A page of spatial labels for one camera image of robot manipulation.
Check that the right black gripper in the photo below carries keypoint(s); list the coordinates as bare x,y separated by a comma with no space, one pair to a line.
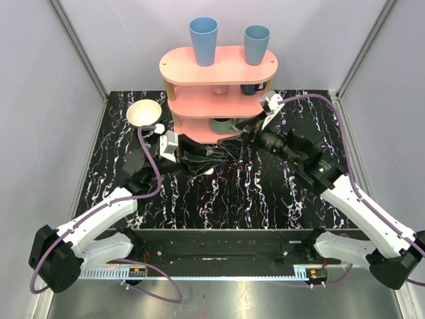
234,145

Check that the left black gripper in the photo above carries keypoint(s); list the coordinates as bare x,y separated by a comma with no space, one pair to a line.
185,154

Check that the white earbuds charging case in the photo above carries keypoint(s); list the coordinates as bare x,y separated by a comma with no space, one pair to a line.
210,172

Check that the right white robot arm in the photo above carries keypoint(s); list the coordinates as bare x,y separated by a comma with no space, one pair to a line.
391,252

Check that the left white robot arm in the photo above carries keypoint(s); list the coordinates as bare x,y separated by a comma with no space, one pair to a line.
60,255

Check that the teal green mug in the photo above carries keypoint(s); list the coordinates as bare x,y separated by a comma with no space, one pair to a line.
223,125

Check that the black marble mat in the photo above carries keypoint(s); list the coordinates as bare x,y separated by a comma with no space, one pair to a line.
259,192

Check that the pink three-tier shelf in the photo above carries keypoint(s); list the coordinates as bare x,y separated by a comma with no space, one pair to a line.
228,89

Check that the navy blue mug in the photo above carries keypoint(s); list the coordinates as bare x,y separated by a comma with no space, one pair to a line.
252,89

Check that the pink mug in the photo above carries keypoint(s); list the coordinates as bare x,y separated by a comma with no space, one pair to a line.
219,89

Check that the white green bowl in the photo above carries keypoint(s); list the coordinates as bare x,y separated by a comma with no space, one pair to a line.
144,113

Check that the blue cup right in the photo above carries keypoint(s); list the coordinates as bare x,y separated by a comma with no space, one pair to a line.
256,38

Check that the tall blue cup left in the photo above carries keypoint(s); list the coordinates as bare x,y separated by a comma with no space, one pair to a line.
203,31

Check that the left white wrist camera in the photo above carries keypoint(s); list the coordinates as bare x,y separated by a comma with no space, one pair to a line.
168,143

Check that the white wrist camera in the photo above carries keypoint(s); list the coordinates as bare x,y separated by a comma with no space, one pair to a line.
271,103
168,143

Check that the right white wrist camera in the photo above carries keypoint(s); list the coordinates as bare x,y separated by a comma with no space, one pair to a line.
271,103

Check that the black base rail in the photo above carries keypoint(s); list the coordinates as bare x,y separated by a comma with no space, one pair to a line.
217,253

